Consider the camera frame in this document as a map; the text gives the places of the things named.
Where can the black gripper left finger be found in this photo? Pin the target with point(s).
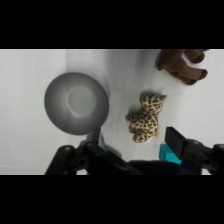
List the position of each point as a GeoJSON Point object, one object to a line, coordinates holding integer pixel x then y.
{"type": "Point", "coordinates": [71, 161]}

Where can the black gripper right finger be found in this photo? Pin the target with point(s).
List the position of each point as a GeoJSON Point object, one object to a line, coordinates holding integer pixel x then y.
{"type": "Point", "coordinates": [191, 155]}

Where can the brown deer plush toy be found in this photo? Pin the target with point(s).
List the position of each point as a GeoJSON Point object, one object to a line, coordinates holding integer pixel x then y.
{"type": "Point", "coordinates": [180, 66]}

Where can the grey bowl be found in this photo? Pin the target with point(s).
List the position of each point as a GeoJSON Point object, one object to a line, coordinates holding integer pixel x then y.
{"type": "Point", "coordinates": [76, 103]}

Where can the teal block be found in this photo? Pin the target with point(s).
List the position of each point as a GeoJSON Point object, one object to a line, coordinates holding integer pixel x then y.
{"type": "Point", "coordinates": [166, 155]}

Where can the spotted giraffe plush toy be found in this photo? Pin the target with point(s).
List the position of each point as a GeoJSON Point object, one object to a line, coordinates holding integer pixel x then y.
{"type": "Point", "coordinates": [146, 120]}

